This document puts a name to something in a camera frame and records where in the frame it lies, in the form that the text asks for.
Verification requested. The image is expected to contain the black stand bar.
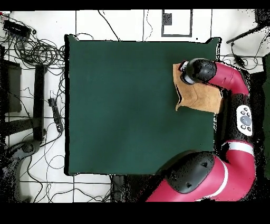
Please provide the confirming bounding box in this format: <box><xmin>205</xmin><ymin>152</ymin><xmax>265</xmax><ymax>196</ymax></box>
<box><xmin>32</xmin><ymin>64</ymin><xmax>46</xmax><ymax>142</ymax></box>

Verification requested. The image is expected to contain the dark green table cloth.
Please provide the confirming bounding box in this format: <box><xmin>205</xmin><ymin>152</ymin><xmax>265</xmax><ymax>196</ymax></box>
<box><xmin>64</xmin><ymin>34</ymin><xmax>222</xmax><ymax>177</ymax></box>

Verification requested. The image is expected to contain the orange terry towel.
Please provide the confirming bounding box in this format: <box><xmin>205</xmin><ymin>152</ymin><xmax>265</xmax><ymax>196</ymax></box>
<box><xmin>172</xmin><ymin>62</ymin><xmax>225</xmax><ymax>114</ymax></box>

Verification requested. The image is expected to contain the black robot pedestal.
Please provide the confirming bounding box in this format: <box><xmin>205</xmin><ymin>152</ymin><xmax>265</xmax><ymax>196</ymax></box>
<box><xmin>110</xmin><ymin>174</ymin><xmax>157</xmax><ymax>202</ymax></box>

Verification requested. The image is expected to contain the black rod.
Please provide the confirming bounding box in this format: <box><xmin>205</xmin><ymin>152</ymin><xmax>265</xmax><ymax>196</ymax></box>
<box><xmin>226</xmin><ymin>23</ymin><xmax>270</xmax><ymax>44</ymax></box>

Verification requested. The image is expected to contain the dark green fabric piece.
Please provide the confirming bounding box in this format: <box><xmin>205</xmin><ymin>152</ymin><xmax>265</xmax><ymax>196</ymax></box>
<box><xmin>262</xmin><ymin>53</ymin><xmax>270</xmax><ymax>179</ymax></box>

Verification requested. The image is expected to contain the black power adapter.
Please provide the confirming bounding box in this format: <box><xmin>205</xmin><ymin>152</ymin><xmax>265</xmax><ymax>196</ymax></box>
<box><xmin>233</xmin><ymin>54</ymin><xmax>246</xmax><ymax>69</ymax></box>

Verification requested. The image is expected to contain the black rectangular box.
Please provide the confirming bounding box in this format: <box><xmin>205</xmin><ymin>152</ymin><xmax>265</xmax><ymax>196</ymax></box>
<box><xmin>3</xmin><ymin>20</ymin><xmax>32</xmax><ymax>39</ymax></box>

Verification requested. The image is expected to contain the black furniture block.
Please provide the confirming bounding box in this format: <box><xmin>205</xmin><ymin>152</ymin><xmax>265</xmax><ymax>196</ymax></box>
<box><xmin>0</xmin><ymin>60</ymin><xmax>23</xmax><ymax>114</ymax></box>
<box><xmin>249</xmin><ymin>71</ymin><xmax>265</xmax><ymax>127</ymax></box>

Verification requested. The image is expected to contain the tangle of black cables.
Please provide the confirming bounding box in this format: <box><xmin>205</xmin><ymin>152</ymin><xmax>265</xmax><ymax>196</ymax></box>
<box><xmin>12</xmin><ymin>31</ymin><xmax>66</xmax><ymax>70</ymax></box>

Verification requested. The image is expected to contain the black power strip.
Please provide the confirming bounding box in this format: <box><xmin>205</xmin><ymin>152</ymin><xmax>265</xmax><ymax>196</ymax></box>
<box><xmin>47</xmin><ymin>97</ymin><xmax>64</xmax><ymax>133</ymax></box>

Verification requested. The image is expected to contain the dark stand base with knob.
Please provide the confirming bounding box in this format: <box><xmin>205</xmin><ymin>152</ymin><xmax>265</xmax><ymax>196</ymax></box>
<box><xmin>0</xmin><ymin>139</ymin><xmax>41</xmax><ymax>202</ymax></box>

